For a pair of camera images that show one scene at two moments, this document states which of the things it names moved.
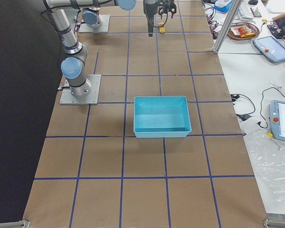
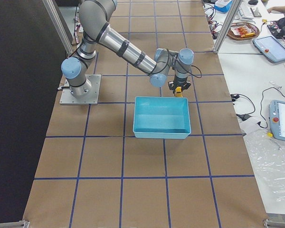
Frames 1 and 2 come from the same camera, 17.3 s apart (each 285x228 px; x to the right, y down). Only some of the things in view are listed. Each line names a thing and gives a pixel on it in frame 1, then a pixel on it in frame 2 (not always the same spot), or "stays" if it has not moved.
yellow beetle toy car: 162,30 -> 178,92
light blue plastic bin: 158,117 stays
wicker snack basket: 243,31 stays
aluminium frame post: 235,5 stays
